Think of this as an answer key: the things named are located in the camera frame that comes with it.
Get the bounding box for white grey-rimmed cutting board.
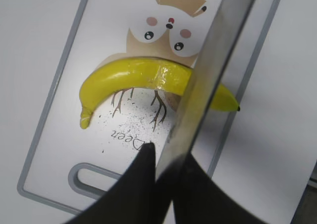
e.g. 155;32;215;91
17;0;276;215

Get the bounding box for white-handled kitchen knife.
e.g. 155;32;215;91
155;0;255;181

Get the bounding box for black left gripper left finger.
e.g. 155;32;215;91
68;142;172;224

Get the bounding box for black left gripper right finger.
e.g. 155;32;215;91
158;151;288;224

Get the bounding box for yellow plastic banana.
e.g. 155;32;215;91
78;58;241;130

